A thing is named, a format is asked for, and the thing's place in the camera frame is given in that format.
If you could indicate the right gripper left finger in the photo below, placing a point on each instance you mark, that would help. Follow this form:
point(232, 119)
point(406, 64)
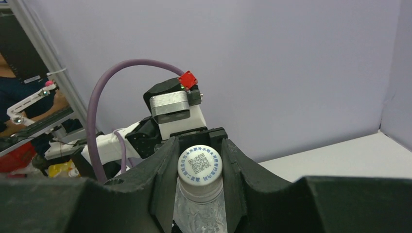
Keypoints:
point(140, 200)

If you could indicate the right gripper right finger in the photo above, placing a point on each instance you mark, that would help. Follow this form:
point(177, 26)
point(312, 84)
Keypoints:
point(258, 201)

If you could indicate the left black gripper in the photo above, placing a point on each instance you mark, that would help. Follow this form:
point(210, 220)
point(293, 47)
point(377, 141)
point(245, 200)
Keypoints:
point(201, 136)

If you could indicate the clear bottle white cap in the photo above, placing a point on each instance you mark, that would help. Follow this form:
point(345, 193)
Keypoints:
point(193, 217)

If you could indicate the white blue QR cap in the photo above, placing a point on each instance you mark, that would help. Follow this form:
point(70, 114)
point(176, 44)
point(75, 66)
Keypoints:
point(200, 171)

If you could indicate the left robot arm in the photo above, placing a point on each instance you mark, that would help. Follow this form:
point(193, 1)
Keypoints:
point(139, 140)

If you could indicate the yellow bottle in background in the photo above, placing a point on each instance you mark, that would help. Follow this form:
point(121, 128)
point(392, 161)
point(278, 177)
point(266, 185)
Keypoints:
point(67, 169)

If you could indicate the aluminium rail frame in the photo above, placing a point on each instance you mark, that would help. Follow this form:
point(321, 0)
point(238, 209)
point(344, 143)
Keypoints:
point(42, 42)

